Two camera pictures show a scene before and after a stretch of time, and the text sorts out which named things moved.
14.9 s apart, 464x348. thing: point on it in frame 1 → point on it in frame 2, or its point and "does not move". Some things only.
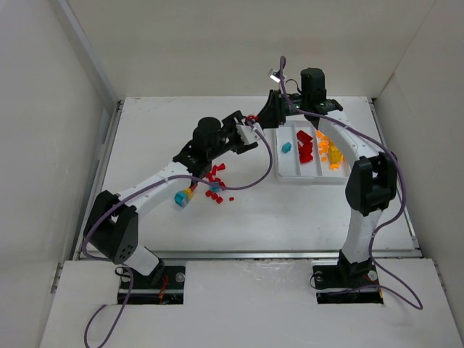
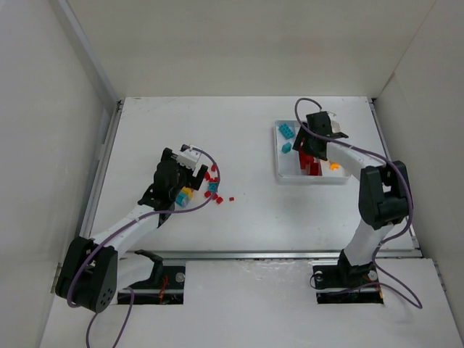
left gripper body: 237,122 → 185,175
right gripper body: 274,107 → 309,143
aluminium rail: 278,254 does not move
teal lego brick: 286,147 does not move
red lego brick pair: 218,199 does not move
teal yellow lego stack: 183,197 does not move
